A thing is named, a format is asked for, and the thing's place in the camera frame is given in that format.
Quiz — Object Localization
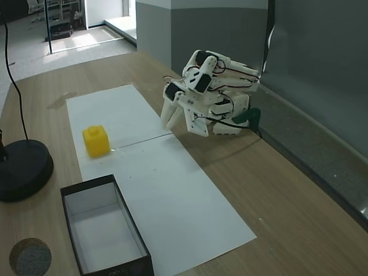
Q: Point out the black vertical pole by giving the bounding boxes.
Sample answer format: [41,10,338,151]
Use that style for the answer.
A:
[44,0,55,55]

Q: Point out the office chair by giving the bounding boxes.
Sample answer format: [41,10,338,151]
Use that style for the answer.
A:
[26,0,48,24]

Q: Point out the dark brown open box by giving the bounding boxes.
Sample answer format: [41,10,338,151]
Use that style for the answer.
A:
[59,174,153,276]

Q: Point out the black hanging wall cable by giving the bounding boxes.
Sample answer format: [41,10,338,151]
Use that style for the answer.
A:
[260,0,277,76]

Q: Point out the black round stand base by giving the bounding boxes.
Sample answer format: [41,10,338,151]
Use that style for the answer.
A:
[0,139,55,202]

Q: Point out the yellow cube block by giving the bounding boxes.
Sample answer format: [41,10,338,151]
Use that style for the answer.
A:
[82,124,112,158]

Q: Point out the thin black stand cable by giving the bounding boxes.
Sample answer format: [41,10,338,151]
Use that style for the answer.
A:
[0,0,29,141]

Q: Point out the green table clamp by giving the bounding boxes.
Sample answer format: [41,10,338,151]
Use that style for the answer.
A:
[232,108,262,128]

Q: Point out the black floor crate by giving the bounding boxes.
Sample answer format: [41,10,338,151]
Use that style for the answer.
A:
[49,16,73,40]

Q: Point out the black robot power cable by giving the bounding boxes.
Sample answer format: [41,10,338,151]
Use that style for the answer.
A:
[212,118,263,139]

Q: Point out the white paper sheet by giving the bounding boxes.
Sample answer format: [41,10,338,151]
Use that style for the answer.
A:
[76,134,258,276]
[66,84,174,159]

